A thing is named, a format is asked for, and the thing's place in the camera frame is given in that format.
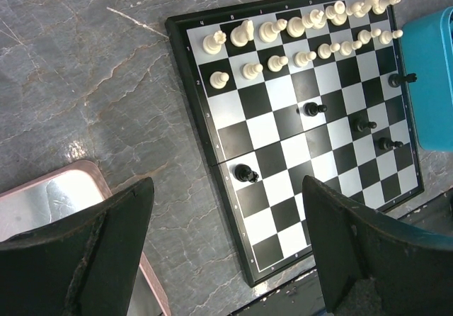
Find white bishop right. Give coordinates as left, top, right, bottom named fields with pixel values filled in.
left=325, top=1, right=348, bottom=26

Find black rook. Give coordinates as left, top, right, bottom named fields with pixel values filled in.
left=234, top=164, right=259, bottom=183

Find white bishop left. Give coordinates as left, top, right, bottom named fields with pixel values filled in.
left=258, top=18, right=287, bottom=43

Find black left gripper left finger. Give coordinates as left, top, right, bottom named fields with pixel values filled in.
left=1, top=177, right=154, bottom=315

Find white queen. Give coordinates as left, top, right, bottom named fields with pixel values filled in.
left=287, top=14, right=310, bottom=38

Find white knight right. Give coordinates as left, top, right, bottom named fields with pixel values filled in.
left=345, top=0, right=379, bottom=18

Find white pawn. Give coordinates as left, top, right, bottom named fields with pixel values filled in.
left=317, top=43, right=340, bottom=60
left=294, top=51, right=317, bottom=67
left=339, top=40, right=363, bottom=56
left=379, top=30, right=403, bottom=45
left=241, top=63, right=263, bottom=80
left=210, top=71, right=229, bottom=89
left=268, top=55, right=289, bottom=72
left=357, top=28, right=382, bottom=45

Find white knight left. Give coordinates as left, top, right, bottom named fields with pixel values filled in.
left=230, top=19, right=254, bottom=47

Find pink metal tray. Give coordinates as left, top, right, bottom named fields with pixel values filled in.
left=1, top=160, right=171, bottom=315

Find white rook corner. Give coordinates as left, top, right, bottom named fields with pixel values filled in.
left=202, top=30, right=227, bottom=55
left=372, top=0, right=401, bottom=15

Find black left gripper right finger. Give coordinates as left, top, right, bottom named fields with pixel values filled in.
left=302, top=175, right=452, bottom=315

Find white bishop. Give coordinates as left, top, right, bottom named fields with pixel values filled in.
left=258, top=18, right=287, bottom=43
left=325, top=1, right=348, bottom=26

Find white rook right corner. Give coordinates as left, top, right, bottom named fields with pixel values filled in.
left=372, top=0, right=401, bottom=15

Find black white chess board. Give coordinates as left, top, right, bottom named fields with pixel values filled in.
left=165, top=0, right=423, bottom=286

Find black pawn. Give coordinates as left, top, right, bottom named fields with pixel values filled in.
left=350, top=118, right=377, bottom=132
left=378, top=137, right=404, bottom=150
left=304, top=102, right=328, bottom=117

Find blue plastic bin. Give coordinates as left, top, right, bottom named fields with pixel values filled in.
left=401, top=6, right=452, bottom=152

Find white rook left corner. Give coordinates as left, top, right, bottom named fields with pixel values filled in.
left=202, top=30, right=227, bottom=55

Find black pawn edge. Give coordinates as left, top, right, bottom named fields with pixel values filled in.
left=388, top=73, right=417, bottom=88

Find white king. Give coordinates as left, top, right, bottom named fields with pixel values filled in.
left=306, top=9, right=327, bottom=30

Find white knight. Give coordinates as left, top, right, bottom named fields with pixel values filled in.
left=345, top=0, right=379, bottom=18
left=230, top=19, right=254, bottom=47

